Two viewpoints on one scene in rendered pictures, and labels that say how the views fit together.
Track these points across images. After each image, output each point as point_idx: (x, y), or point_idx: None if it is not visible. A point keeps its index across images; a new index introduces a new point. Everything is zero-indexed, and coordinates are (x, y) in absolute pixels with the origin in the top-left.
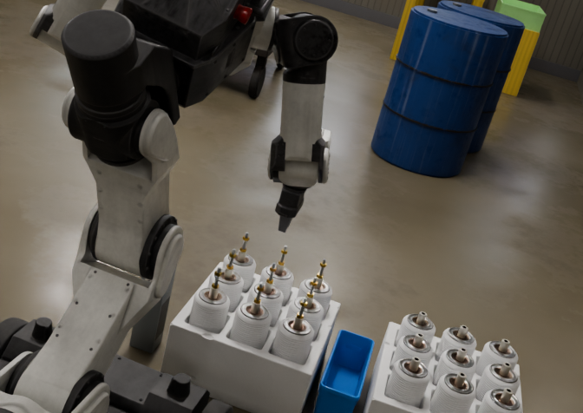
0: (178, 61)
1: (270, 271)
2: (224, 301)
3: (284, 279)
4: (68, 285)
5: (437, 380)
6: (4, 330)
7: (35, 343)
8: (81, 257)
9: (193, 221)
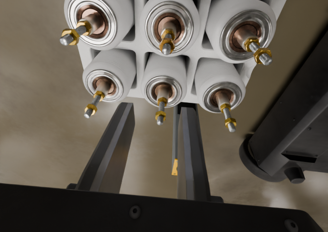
0: None
1: (103, 38)
2: (233, 84)
3: (109, 5)
4: (148, 143)
5: None
6: (280, 179)
7: (302, 171)
8: None
9: (0, 107)
